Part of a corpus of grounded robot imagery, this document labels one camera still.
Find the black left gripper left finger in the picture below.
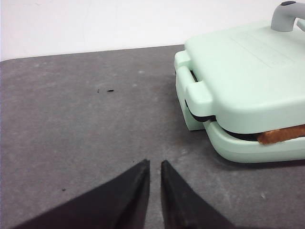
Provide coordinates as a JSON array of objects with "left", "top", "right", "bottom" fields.
[{"left": 17, "top": 159, "right": 150, "bottom": 229}]

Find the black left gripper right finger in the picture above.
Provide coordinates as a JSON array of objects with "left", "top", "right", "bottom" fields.
[{"left": 161, "top": 160, "right": 235, "bottom": 229}]

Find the white bread slice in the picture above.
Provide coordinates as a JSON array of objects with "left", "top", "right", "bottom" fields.
[{"left": 257, "top": 125, "right": 305, "bottom": 145}]

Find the mint green sandwich maker lid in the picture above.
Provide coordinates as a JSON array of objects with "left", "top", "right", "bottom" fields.
[{"left": 185, "top": 2, "right": 305, "bottom": 132}]

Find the mint green breakfast maker base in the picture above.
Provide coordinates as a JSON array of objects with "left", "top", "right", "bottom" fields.
[{"left": 174, "top": 51, "right": 305, "bottom": 163}]

